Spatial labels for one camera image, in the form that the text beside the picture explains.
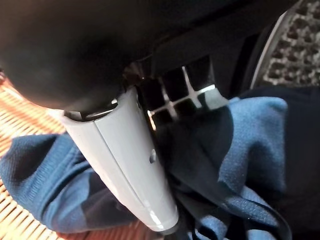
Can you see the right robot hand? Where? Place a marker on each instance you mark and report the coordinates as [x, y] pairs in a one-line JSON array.
[[75, 50]]

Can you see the blue garment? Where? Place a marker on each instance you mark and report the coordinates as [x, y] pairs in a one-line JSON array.
[[250, 137]]

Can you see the rectangular wicker laundry basket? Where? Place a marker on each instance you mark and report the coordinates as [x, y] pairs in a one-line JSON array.
[[22, 117]]

